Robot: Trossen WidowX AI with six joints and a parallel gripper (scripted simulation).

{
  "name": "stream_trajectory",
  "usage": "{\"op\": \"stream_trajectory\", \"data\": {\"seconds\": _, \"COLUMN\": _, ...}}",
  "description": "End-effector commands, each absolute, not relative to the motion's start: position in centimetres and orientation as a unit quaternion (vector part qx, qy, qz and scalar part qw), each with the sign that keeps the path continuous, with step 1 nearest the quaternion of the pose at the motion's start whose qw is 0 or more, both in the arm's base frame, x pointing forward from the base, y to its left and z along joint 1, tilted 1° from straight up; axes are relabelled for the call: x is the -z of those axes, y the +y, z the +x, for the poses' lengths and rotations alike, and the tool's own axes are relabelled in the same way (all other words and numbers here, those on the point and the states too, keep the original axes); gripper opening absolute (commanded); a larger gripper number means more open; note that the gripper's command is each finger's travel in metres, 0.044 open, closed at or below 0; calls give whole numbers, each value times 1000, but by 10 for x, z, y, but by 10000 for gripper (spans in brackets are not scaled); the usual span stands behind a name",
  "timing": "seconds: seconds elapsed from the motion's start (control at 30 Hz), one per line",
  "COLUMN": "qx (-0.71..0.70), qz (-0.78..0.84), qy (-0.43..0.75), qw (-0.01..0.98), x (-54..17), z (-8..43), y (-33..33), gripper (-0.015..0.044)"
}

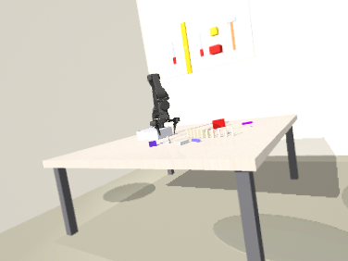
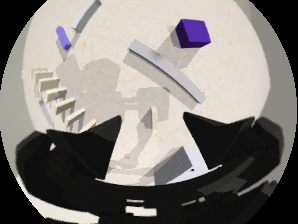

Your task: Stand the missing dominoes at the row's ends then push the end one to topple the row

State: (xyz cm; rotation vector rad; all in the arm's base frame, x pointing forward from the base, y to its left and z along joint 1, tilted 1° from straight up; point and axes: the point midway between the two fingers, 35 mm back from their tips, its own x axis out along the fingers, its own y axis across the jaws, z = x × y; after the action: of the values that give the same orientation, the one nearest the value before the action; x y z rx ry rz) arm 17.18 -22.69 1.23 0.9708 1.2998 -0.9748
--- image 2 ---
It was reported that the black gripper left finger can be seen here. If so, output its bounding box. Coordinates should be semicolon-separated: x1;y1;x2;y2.
47;115;122;180

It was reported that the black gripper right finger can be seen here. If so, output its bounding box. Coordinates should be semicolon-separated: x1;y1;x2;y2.
182;112;254;171

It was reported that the purple cube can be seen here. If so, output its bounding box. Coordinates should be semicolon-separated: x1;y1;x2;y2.
174;19;212;48

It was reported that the purple rectangular block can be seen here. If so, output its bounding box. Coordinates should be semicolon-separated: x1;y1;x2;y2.
56;26;72;51

